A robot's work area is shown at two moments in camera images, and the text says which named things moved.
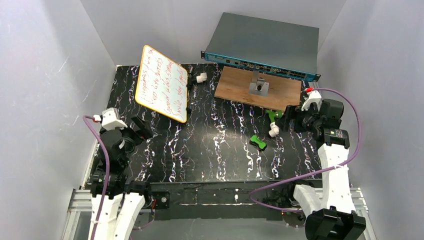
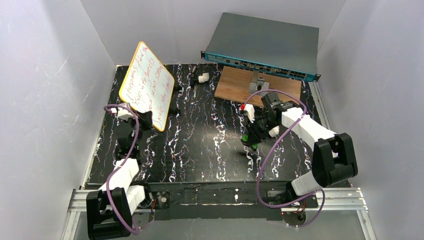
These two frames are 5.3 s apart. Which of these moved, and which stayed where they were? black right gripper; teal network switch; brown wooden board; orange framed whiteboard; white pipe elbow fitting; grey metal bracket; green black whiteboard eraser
Moved: green black whiteboard eraser; orange framed whiteboard; black right gripper
Stayed: grey metal bracket; white pipe elbow fitting; teal network switch; brown wooden board
